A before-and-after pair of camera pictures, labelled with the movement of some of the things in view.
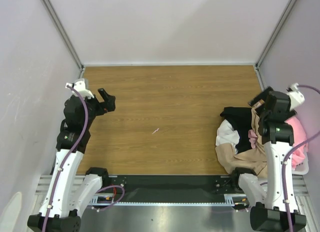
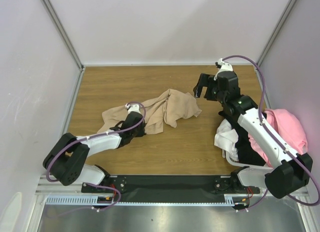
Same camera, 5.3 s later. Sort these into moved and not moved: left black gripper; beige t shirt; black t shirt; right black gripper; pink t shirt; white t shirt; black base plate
Moved: right black gripper; left black gripper; beige t shirt
Not moved: pink t shirt; black t shirt; white t shirt; black base plate
